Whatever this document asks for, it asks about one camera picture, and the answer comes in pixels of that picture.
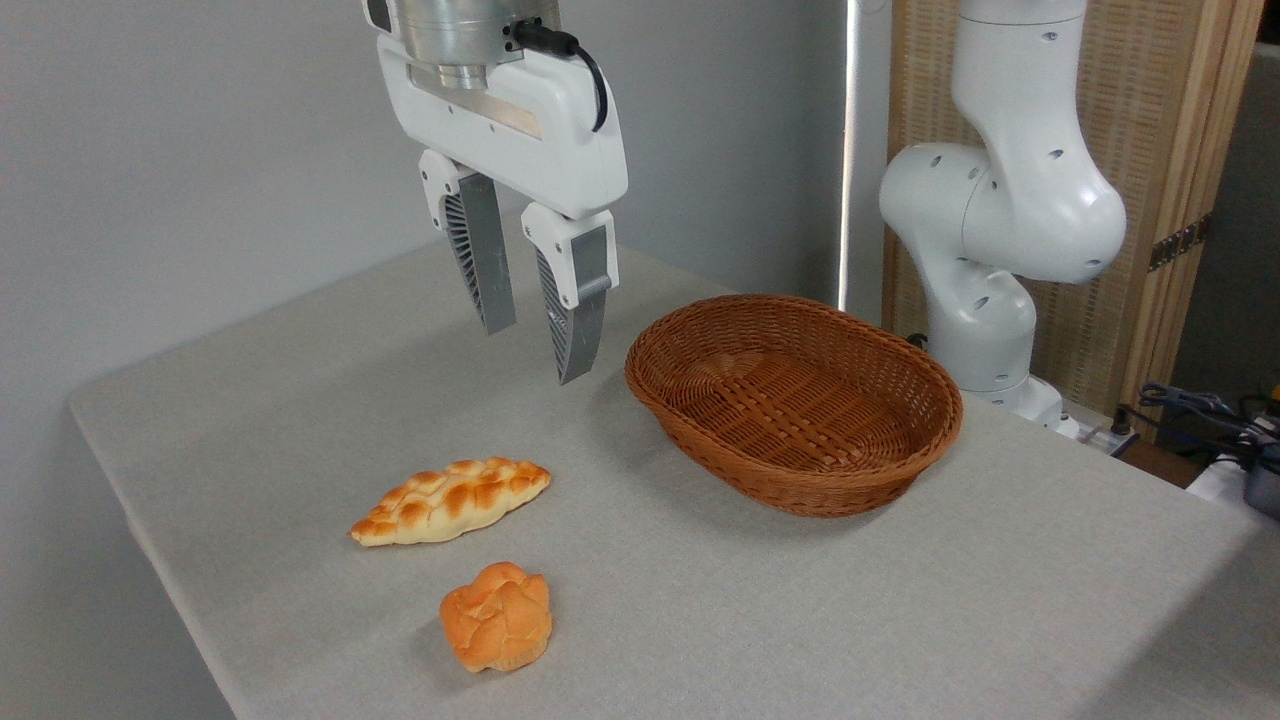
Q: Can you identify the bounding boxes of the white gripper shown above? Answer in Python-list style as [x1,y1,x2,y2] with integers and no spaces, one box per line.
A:
[376,36,630,387]

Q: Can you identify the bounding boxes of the round knotted bread roll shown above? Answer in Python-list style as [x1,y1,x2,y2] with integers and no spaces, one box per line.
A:
[439,561,554,674]

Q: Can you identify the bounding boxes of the long braided bread loaf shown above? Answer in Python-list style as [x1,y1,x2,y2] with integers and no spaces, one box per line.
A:
[348,456,553,548]

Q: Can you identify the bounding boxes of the brown wicker oval basket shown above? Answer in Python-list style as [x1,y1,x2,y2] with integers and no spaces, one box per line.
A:
[624,293,965,519]

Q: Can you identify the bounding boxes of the white vertical strip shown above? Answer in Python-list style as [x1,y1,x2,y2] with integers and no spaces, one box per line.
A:
[837,0,865,311]

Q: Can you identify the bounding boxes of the grey tablecloth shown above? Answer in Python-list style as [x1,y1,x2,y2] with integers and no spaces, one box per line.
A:
[68,238,1280,720]

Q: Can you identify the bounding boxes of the black metal screen hinge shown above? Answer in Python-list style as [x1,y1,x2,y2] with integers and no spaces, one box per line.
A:
[1147,214,1214,272]

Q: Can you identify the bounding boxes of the wooden rattan folding screen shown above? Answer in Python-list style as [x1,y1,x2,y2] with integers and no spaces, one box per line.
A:
[882,0,1267,443]

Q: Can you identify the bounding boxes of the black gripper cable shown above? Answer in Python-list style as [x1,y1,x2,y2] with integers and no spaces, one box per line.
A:
[511,19,610,134]

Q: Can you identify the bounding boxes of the dark cable bundle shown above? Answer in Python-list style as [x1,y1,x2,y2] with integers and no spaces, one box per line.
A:
[1113,382,1280,471]

